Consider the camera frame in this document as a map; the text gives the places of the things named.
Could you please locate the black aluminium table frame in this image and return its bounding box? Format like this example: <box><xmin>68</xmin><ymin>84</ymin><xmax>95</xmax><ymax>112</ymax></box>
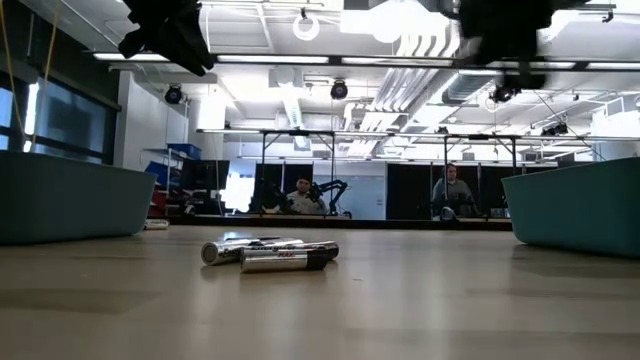
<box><xmin>167</xmin><ymin>213</ymin><xmax>514</xmax><ymax>231</ymax></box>

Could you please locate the teal plastic bin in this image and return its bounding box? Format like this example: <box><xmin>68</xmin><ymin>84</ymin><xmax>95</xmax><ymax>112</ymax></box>
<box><xmin>501</xmin><ymin>157</ymin><xmax>640</xmax><ymax>259</ymax></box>
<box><xmin>0</xmin><ymin>150</ymin><xmax>157</xmax><ymax>246</ymax></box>

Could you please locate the black computer monitor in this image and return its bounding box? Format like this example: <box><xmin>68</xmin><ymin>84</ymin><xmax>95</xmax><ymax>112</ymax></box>
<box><xmin>179</xmin><ymin>159</ymin><xmax>231</xmax><ymax>192</ymax></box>

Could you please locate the long ceiling light strip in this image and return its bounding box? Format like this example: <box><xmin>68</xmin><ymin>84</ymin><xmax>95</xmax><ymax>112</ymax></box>
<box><xmin>92</xmin><ymin>51</ymin><xmax>640</xmax><ymax>71</ymax></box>

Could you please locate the black background rig frame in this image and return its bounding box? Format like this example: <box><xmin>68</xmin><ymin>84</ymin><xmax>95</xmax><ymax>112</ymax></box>
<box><xmin>389</xmin><ymin>132</ymin><xmax>524</xmax><ymax>220</ymax></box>
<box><xmin>197</xmin><ymin>128</ymin><xmax>391</xmax><ymax>217</ymax></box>

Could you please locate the person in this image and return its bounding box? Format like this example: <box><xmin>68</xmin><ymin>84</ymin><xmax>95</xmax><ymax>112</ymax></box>
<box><xmin>285</xmin><ymin>175</ymin><xmax>326</xmax><ymax>216</ymax></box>
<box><xmin>431</xmin><ymin>162</ymin><xmax>479</xmax><ymax>219</ymax></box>

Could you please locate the black ceiling spotlight cluster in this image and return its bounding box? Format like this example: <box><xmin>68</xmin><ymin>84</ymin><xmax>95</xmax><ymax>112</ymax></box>
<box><xmin>539</xmin><ymin>121</ymin><xmax>571</xmax><ymax>138</ymax></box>
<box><xmin>492</xmin><ymin>84</ymin><xmax>521</xmax><ymax>104</ymax></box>

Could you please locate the blue storage bin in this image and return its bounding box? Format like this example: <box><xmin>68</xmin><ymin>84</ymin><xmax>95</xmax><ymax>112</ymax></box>
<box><xmin>167</xmin><ymin>143</ymin><xmax>203</xmax><ymax>160</ymax></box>

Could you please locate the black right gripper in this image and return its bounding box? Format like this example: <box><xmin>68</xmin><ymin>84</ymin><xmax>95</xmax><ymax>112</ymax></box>
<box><xmin>457</xmin><ymin>0</ymin><xmax>594</xmax><ymax>92</ymax></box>

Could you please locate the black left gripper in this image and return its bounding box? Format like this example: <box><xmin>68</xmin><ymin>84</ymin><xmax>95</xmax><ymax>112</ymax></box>
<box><xmin>117</xmin><ymin>0</ymin><xmax>217</xmax><ymax>78</ymax></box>

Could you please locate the silver ventilation duct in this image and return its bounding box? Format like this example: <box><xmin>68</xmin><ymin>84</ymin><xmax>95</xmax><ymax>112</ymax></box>
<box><xmin>442</xmin><ymin>0</ymin><xmax>581</xmax><ymax>105</ymax></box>

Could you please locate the yellow cable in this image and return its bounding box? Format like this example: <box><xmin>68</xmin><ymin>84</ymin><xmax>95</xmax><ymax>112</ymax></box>
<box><xmin>0</xmin><ymin>0</ymin><xmax>59</xmax><ymax>154</ymax></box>

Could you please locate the white hanging ring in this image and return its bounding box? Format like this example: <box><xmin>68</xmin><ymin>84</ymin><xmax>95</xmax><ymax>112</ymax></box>
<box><xmin>292</xmin><ymin>13</ymin><xmax>321</xmax><ymax>43</ymax></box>

